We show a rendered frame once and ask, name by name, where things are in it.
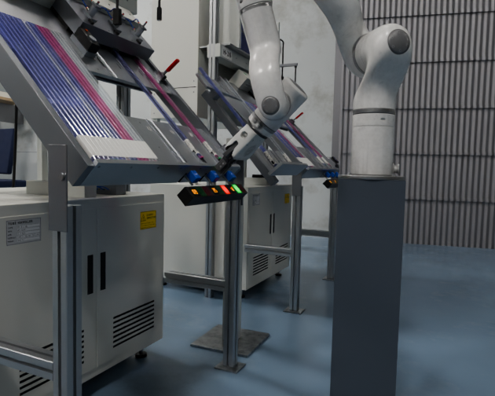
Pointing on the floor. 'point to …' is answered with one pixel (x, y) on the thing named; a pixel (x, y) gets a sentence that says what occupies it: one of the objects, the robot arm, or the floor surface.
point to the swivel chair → (1, 159)
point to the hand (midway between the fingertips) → (223, 166)
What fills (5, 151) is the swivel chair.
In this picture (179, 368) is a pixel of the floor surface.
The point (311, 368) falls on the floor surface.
